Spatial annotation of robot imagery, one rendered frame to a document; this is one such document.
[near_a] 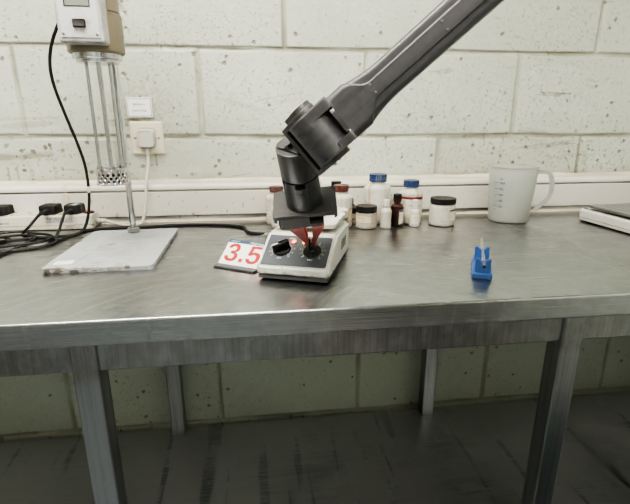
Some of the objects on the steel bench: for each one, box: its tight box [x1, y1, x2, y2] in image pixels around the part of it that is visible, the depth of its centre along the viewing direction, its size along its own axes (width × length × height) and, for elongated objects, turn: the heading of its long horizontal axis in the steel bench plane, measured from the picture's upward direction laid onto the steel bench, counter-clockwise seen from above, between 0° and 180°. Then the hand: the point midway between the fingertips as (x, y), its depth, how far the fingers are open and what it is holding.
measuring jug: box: [486, 163, 555, 224], centre depth 123 cm, size 18×13×15 cm
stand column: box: [112, 65, 140, 233], centre depth 99 cm, size 3×3×70 cm
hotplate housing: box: [257, 221, 349, 283], centre depth 87 cm, size 22×13×8 cm, turn 166°
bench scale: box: [579, 203, 630, 240], centre depth 116 cm, size 19×26×5 cm
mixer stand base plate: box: [41, 228, 178, 274], centre depth 98 cm, size 30×20×1 cm, turn 7°
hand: (311, 241), depth 79 cm, fingers closed, pressing on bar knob
